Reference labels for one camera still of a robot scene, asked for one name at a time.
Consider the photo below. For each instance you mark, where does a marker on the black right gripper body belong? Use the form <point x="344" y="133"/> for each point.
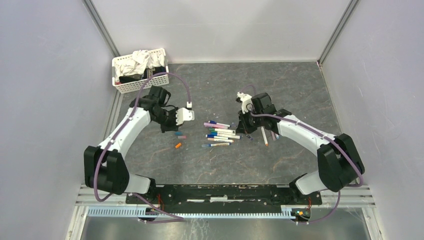
<point x="250" y="123"/>

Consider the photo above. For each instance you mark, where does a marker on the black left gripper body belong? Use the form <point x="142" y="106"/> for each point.
<point x="168" y="120"/>

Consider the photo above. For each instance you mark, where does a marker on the orange capped white marker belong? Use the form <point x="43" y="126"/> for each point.
<point x="263" y="132"/>

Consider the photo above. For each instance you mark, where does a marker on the pink highlighter marker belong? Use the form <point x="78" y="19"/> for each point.
<point x="217" y="126"/>

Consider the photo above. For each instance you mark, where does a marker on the red capped pink marker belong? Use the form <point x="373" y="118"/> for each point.
<point x="273" y="136"/>

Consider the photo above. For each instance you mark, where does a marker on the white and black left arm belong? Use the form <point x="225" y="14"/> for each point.
<point x="104" y="165"/>

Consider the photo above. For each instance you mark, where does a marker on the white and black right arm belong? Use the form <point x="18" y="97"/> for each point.
<point x="338" y="160"/>

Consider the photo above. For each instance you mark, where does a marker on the green capped marker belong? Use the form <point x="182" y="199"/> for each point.
<point x="225" y="135"/>

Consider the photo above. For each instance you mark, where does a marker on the clear capped blue marker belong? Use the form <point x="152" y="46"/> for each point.
<point x="210" y="145"/>

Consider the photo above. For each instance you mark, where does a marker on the navy capped white marker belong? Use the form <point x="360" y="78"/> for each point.
<point x="216" y="137"/>

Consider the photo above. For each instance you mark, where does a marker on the peach capped marker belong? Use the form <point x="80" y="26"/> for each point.
<point x="220" y="140"/>

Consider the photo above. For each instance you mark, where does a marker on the white plastic basket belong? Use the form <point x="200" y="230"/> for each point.
<point x="158" y="79"/>

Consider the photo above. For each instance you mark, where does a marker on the dark item in basket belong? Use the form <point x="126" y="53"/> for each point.
<point x="141" y="76"/>

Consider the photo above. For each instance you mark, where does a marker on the white crumpled cloth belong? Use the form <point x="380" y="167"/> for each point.
<point x="138" y="62"/>

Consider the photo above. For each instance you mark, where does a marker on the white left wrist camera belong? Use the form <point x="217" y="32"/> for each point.
<point x="184" y="114"/>

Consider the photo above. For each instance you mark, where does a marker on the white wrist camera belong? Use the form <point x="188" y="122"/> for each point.
<point x="246" y="102"/>
<point x="184" y="114"/>

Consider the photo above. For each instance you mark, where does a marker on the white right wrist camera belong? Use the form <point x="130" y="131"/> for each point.
<point x="246" y="102"/>

